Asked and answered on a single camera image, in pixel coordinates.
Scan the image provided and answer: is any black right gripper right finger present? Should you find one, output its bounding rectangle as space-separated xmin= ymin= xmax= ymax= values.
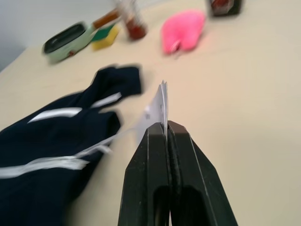
xmin=167 ymin=120 xmax=239 ymax=226

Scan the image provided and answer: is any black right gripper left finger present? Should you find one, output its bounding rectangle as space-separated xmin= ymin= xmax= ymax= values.
xmin=117 ymin=122 xmax=172 ymax=226

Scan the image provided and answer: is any white paper tag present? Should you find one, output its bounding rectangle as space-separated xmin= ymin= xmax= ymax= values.
xmin=134 ymin=80 xmax=169 ymax=144

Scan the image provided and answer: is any navy jacket with white stripes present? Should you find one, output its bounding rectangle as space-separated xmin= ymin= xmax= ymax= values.
xmin=0 ymin=63 xmax=143 ymax=226

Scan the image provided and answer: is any yellow green sponge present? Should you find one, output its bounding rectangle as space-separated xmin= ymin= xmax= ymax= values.
xmin=90 ymin=24 xmax=121 ymax=51

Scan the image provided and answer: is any pink fluffy cloth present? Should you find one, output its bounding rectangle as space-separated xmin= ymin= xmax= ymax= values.
xmin=161 ymin=9 xmax=206 ymax=56

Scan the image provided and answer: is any mint green pan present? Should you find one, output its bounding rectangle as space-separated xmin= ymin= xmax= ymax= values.
xmin=41 ymin=8 xmax=123 ymax=65

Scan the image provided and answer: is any clear bottle with red sauce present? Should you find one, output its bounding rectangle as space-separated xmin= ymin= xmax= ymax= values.
xmin=113 ymin=0 xmax=148 ymax=40

